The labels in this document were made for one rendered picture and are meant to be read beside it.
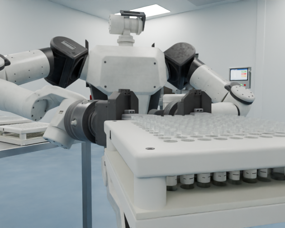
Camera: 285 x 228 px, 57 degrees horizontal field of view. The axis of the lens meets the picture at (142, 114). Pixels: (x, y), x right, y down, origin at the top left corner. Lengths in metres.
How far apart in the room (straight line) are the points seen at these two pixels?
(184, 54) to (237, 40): 4.78
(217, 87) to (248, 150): 0.68
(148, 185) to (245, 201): 0.09
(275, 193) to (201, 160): 0.09
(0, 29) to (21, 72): 4.40
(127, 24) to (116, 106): 0.54
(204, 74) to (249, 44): 4.73
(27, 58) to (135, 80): 0.33
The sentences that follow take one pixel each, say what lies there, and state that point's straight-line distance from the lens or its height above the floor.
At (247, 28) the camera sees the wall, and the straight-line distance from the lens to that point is 5.73.
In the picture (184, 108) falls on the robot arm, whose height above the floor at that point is 1.05.
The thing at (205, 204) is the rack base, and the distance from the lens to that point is 0.24.
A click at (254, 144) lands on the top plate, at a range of 0.25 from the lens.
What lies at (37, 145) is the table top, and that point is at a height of 0.84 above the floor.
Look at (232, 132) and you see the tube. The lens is 0.28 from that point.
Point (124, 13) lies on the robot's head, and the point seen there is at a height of 1.35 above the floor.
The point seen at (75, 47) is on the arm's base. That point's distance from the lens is 0.94.
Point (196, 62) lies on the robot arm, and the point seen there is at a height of 1.19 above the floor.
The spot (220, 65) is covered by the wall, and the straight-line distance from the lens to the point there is 5.76.
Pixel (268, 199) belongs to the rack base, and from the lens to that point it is 0.27.
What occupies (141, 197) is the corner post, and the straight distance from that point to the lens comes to 0.22.
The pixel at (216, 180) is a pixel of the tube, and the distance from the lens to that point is 0.28.
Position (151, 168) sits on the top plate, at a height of 1.02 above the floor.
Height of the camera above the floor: 1.07
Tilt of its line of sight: 4 degrees down
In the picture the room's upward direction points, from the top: straight up
